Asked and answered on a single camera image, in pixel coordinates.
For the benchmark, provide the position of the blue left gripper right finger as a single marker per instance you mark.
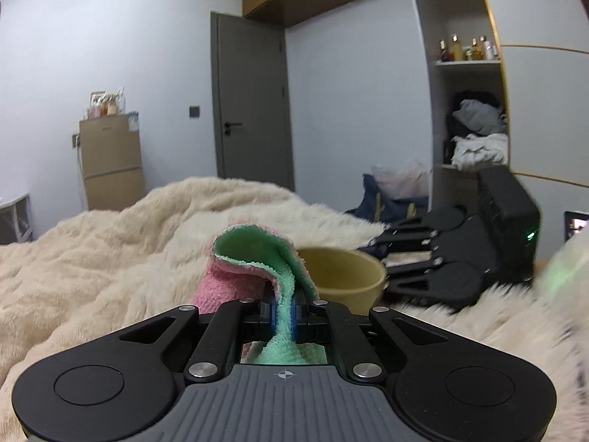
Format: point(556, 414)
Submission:
point(294, 310)

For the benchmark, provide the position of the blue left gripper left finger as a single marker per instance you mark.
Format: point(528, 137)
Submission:
point(273, 315)

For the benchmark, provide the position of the pink and green cloth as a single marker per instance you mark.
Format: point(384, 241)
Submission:
point(242, 260)

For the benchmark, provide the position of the olive green ceramic cup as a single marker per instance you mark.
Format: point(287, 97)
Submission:
point(348, 277)

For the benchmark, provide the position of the white plastic bag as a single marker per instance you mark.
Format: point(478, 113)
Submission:
point(410, 181)

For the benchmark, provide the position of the blue bag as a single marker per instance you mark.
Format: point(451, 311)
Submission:
point(377, 207)

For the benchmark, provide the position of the pile of clothes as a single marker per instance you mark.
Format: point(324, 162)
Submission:
point(476, 132)

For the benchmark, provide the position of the white shelf unit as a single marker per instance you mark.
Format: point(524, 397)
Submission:
point(438, 20)

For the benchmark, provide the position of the cream fluffy blanket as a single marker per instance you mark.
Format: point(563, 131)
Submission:
point(104, 270)

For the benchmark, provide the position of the amber perfume bottle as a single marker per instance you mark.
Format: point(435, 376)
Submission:
point(444, 55)

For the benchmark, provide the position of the yellow perfume bottle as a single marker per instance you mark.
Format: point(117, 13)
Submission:
point(457, 48)

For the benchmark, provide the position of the clear bottle on shelf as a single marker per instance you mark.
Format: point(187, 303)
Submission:
point(488, 48)

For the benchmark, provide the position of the gold mini fridge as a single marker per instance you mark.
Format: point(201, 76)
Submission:
point(111, 163)

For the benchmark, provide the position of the grey door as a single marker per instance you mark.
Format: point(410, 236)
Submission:
point(250, 88)

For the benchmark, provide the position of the items on fridge top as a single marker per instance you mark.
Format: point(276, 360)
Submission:
point(105, 104)

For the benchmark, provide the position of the grey side table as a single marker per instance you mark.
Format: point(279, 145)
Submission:
point(16, 225)

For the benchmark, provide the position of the black camera box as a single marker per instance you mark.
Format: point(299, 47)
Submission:
point(512, 221)

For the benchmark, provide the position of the wall light switch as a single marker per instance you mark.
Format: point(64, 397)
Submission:
point(194, 112)

